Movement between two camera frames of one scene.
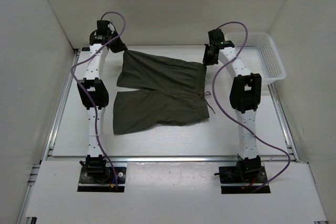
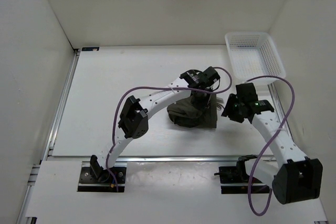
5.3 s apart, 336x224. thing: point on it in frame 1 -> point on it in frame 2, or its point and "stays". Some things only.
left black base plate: (105, 183) stays
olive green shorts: (169, 92) -> (184, 113)
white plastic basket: (260, 53) stays
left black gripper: (120, 46) -> (202, 103)
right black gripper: (207, 61) -> (228, 109)
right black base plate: (246, 183) stays
